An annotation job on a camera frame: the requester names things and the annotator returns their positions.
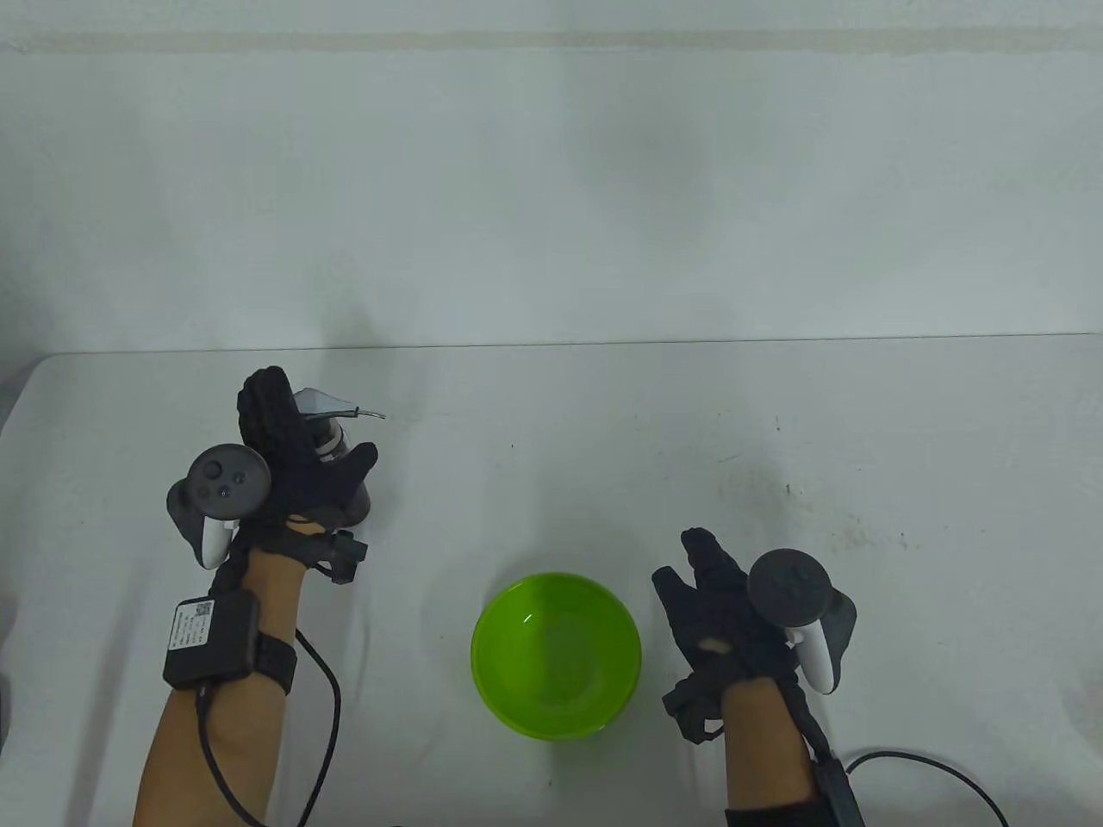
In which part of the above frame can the person's left hand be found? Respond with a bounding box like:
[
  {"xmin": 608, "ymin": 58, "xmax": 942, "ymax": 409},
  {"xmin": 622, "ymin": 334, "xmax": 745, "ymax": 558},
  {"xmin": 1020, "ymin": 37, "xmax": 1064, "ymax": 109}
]
[{"xmin": 237, "ymin": 366, "xmax": 380, "ymax": 571}]

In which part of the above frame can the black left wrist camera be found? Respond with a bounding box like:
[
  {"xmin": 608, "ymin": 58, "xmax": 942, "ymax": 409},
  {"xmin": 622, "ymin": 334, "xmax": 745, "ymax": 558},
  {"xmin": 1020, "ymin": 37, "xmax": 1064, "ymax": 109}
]
[{"xmin": 330, "ymin": 531, "xmax": 370, "ymax": 587}]

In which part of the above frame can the person's right forearm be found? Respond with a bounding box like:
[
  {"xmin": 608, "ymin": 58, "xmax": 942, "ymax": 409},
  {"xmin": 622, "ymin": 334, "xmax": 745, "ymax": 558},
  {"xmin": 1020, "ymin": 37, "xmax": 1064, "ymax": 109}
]
[{"xmin": 722, "ymin": 676, "xmax": 821, "ymax": 815}]

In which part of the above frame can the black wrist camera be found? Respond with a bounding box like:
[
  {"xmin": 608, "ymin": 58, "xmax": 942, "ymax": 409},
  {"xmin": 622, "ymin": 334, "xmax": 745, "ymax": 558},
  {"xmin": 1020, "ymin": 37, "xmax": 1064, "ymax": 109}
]
[
  {"xmin": 330, "ymin": 531, "xmax": 370, "ymax": 587},
  {"xmin": 662, "ymin": 672, "xmax": 726, "ymax": 743}
]

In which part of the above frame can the grey white right controller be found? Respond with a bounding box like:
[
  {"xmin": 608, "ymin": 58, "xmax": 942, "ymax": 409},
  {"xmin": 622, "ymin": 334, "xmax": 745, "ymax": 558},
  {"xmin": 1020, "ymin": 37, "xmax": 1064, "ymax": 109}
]
[{"xmin": 746, "ymin": 549, "xmax": 858, "ymax": 695}]

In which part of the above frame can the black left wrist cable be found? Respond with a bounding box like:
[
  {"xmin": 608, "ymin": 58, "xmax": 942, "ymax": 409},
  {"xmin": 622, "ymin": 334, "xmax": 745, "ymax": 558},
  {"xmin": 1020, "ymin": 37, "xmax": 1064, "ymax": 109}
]
[{"xmin": 194, "ymin": 629, "xmax": 343, "ymax": 827}]

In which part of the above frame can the person's left forearm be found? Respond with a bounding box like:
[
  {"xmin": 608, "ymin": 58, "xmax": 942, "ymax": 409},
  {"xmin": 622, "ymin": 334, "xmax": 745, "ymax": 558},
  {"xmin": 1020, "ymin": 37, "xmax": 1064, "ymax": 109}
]
[{"xmin": 134, "ymin": 550, "xmax": 308, "ymax": 827}]

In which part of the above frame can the black strapped wrist box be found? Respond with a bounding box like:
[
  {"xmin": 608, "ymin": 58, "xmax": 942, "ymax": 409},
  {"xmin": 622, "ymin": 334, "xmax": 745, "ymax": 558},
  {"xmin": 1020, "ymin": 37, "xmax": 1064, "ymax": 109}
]
[{"xmin": 163, "ymin": 590, "xmax": 299, "ymax": 692}]

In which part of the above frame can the green plastic bowl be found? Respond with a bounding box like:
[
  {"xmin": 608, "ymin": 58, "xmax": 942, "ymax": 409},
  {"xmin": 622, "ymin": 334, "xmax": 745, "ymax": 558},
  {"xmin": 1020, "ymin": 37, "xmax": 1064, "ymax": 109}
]
[{"xmin": 471, "ymin": 573, "xmax": 644, "ymax": 742}]

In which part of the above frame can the grey white left controller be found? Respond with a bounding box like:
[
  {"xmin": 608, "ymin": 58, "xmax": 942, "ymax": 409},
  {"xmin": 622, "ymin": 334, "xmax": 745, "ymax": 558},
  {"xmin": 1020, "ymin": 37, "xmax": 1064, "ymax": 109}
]
[{"xmin": 166, "ymin": 443, "xmax": 273, "ymax": 571}]

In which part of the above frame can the person's right hand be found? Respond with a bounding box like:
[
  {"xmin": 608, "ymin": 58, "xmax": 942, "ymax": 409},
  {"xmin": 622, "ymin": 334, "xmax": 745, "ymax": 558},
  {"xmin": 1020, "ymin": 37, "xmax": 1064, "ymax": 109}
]
[{"xmin": 652, "ymin": 528, "xmax": 802, "ymax": 692}]

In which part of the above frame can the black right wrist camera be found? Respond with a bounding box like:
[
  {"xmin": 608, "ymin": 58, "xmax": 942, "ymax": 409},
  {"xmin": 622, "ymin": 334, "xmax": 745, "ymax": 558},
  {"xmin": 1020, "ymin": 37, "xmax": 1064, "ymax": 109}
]
[{"xmin": 662, "ymin": 672, "xmax": 726, "ymax": 743}]

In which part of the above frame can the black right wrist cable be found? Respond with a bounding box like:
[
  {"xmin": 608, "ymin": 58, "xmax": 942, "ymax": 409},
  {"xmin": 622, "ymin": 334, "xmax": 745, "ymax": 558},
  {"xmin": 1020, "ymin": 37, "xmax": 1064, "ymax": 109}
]
[{"xmin": 847, "ymin": 751, "xmax": 1006, "ymax": 827}]

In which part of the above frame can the dark sauce pump bottle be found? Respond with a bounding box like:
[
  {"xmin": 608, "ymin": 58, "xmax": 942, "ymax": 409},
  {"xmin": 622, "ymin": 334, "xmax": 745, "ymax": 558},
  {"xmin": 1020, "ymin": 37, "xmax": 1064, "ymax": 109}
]
[{"xmin": 291, "ymin": 388, "xmax": 386, "ymax": 526}]

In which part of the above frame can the grey white controller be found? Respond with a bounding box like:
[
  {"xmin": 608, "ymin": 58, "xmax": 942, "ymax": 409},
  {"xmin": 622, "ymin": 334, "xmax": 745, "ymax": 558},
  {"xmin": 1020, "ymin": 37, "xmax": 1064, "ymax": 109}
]
[
  {"xmin": 166, "ymin": 443, "xmax": 273, "ymax": 571},
  {"xmin": 746, "ymin": 549, "xmax": 858, "ymax": 695}
]

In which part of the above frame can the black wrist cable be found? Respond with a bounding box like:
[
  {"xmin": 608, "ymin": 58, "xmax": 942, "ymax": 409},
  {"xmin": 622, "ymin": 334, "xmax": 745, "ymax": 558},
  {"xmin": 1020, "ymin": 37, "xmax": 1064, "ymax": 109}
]
[
  {"xmin": 194, "ymin": 629, "xmax": 343, "ymax": 827},
  {"xmin": 847, "ymin": 751, "xmax": 1006, "ymax": 827}
]

